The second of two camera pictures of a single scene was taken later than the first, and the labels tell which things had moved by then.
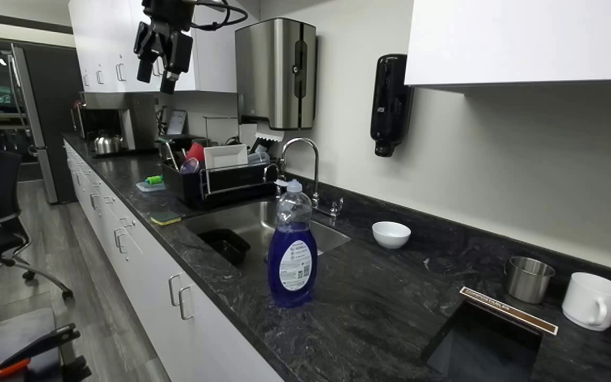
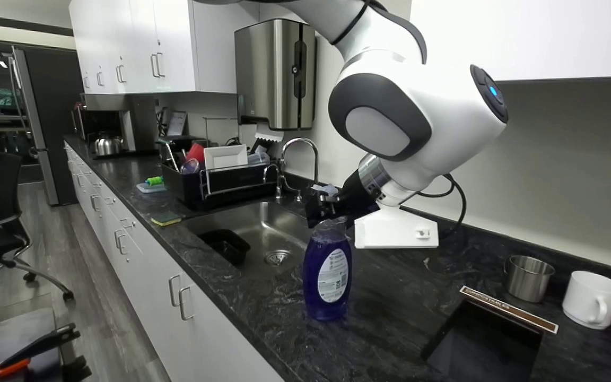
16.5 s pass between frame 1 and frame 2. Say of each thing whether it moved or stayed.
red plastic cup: stayed
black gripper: moved
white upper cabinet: stayed
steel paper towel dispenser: stayed
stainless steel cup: stayed
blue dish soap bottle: moved
